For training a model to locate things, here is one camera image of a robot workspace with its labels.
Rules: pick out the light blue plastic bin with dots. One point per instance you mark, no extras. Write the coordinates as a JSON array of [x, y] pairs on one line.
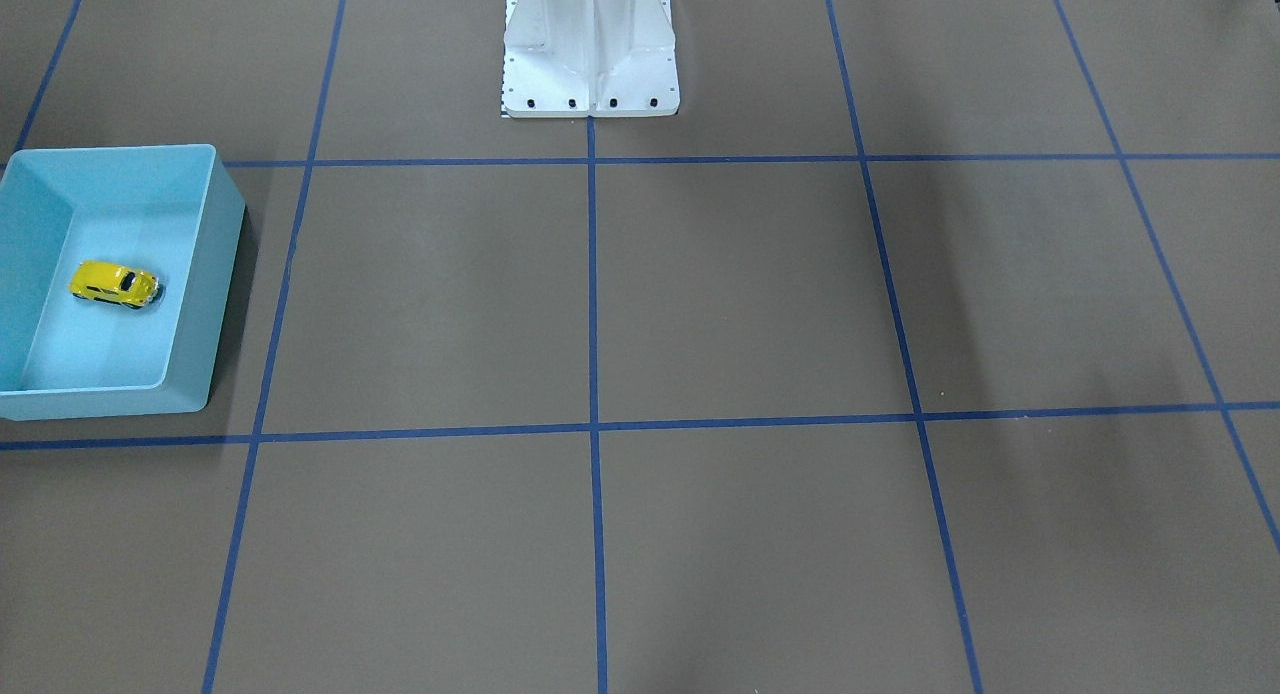
[[171, 210]]

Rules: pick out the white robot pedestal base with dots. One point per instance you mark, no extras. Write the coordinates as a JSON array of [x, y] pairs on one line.
[[589, 58]]

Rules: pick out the yellow beetle toy car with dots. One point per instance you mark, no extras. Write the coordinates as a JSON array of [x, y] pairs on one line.
[[114, 284]]

